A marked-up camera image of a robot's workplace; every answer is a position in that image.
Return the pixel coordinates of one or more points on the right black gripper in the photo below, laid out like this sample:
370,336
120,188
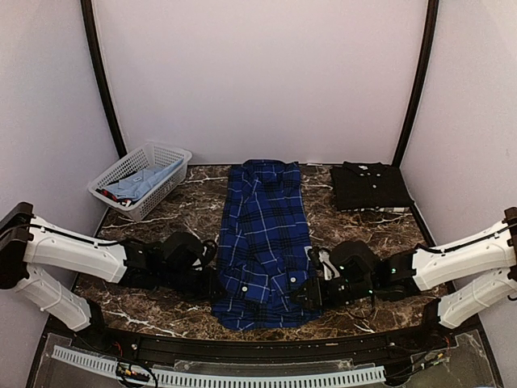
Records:
316,297

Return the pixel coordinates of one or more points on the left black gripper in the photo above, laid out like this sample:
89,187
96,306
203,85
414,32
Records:
211,284

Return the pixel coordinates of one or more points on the blue plaid long sleeve shirt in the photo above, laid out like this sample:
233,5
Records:
262,258

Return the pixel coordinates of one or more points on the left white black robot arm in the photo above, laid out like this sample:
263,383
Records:
29,243

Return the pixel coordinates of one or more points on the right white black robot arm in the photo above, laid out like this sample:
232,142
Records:
352,271

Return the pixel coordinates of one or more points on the red black garment in basket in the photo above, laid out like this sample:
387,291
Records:
121,201

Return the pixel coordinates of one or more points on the light blue shirt in basket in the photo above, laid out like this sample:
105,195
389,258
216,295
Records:
138,184

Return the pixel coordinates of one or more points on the white plastic mesh basket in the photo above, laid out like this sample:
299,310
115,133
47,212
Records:
150,154

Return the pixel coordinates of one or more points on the folded black shirt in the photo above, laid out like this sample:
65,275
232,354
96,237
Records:
375,186

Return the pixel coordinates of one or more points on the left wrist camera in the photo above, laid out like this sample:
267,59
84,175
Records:
208,255

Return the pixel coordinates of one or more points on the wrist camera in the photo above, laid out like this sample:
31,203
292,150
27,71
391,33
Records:
320,257
208,255

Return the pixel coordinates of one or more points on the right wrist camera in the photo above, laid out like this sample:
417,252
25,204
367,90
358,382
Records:
320,257

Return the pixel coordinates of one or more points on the white slotted cable duct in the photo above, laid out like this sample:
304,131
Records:
209,374

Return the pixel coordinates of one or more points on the left black frame post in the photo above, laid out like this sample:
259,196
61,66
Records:
92,38

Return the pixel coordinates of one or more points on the black frame post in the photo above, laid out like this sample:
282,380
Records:
92,38
418,83

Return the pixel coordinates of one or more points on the right black frame post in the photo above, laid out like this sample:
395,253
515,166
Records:
418,83

